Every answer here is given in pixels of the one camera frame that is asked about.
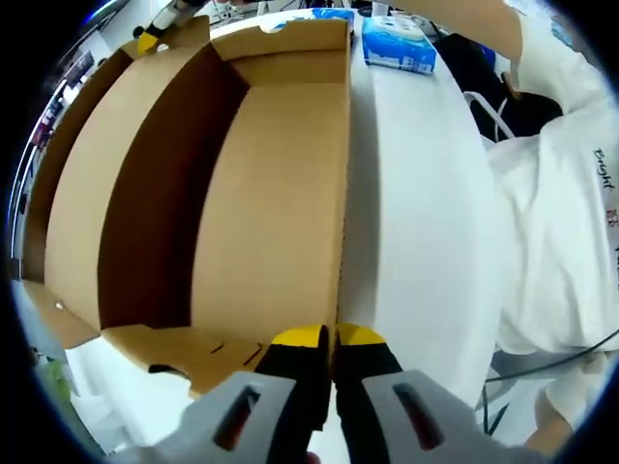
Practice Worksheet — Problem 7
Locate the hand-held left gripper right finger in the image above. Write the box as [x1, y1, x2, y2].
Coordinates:
[333, 322, 547, 464]

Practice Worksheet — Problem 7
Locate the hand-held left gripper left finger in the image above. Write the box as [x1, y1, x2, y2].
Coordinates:
[108, 323, 333, 464]

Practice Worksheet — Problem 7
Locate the light blue wet wipes pack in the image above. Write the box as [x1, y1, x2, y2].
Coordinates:
[270, 7, 358, 25]

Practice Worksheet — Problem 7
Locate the brown cardboard shoe box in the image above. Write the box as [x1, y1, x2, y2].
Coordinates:
[21, 14, 357, 400]

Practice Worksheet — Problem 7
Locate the blue soft tissue pack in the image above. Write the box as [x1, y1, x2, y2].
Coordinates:
[361, 16, 438, 77]

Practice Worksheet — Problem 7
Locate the dark hanging screen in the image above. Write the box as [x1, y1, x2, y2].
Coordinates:
[62, 50, 96, 86]

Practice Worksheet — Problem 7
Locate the green plant in white pot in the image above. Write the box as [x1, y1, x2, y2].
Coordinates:
[43, 362, 72, 403]

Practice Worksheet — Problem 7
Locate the person's white shirt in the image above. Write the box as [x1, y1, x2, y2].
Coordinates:
[486, 0, 619, 354]

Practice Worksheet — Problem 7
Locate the black device cable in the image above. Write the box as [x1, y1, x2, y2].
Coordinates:
[486, 328, 619, 383]

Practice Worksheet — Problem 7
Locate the white chair frame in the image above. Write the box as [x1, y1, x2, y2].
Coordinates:
[462, 89, 517, 144]

